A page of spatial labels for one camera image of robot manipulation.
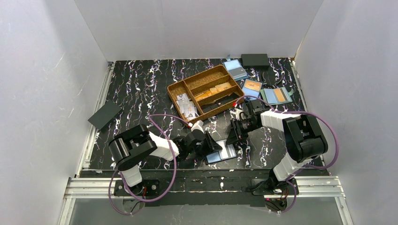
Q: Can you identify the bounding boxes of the black leather card holder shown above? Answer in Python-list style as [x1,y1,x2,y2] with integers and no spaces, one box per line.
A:
[205,139,237,165]

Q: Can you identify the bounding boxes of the green card wallet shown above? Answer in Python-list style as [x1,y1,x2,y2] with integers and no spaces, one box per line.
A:
[260,87,292,105]

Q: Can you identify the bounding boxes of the dark grey card case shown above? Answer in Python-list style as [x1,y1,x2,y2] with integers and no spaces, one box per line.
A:
[88,101,122,130]

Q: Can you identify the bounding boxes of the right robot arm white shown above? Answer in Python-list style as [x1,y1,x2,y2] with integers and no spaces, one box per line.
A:
[226,110,328,186]

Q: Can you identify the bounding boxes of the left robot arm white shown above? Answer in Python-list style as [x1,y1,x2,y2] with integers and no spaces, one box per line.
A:
[108,123,222,187]

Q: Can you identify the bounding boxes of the blue card holder orange card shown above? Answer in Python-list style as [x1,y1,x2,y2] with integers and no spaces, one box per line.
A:
[242,79,263,97]

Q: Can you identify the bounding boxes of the white cards in tray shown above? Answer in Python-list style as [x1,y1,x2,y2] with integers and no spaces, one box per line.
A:
[176,93,199,120]

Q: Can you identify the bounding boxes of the black cards in tray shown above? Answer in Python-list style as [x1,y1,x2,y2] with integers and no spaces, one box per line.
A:
[201,93,239,113]

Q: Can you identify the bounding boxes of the tan cards in tray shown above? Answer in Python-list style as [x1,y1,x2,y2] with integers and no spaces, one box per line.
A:
[195,82,232,101]

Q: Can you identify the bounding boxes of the light blue card holder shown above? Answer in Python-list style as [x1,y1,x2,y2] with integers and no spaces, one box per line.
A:
[222,59,248,81]

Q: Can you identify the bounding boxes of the brown woven organizer tray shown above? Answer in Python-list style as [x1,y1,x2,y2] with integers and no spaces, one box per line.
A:
[167,65,244,124]

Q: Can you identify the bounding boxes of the black box at back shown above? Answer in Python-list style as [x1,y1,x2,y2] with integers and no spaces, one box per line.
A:
[241,54,270,68]

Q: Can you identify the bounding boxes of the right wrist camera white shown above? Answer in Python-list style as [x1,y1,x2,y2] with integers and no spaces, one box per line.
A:
[230,103,247,120]

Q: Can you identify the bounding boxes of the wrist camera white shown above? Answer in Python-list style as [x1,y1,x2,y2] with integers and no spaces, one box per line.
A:
[188,120,205,133]
[230,103,247,120]

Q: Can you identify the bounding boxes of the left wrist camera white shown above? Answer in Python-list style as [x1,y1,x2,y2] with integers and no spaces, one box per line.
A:
[188,120,205,133]

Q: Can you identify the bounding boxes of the aluminium frame rail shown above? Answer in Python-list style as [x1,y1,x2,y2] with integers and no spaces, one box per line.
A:
[57,62,114,225]

